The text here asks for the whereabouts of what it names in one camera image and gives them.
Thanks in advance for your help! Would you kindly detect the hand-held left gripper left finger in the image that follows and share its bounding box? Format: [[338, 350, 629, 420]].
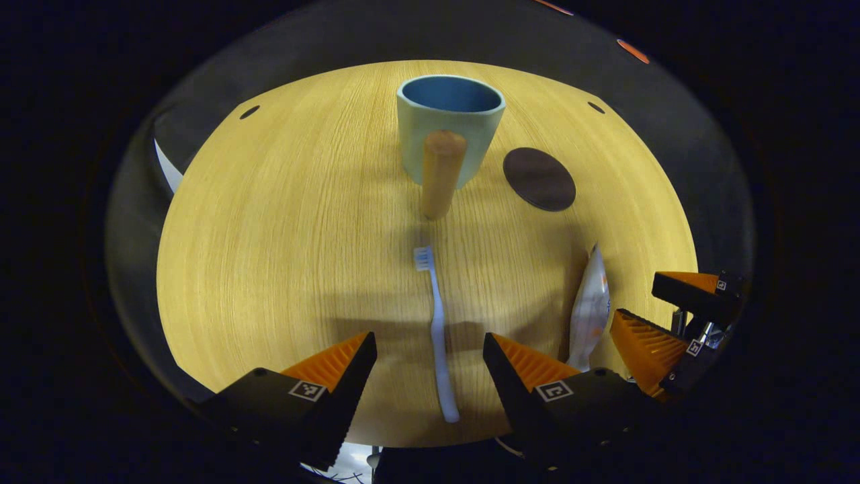
[[195, 331, 378, 471]]

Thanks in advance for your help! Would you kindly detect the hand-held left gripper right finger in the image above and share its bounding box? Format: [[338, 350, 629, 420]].
[[482, 332, 662, 471]]

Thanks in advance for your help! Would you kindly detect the white toothpaste tube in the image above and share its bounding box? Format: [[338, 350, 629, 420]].
[[568, 243, 612, 372]]

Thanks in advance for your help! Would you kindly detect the white toothbrush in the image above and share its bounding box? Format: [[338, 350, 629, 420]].
[[413, 245, 461, 424]]

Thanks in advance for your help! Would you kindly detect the dark brown round coaster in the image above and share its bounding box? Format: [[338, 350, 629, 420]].
[[503, 147, 577, 212]]

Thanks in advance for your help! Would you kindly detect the blue cup with wooden handle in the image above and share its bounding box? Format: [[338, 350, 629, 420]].
[[396, 74, 506, 221]]

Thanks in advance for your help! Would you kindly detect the black backdrop cloth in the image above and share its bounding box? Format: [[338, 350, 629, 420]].
[[104, 0, 759, 411]]

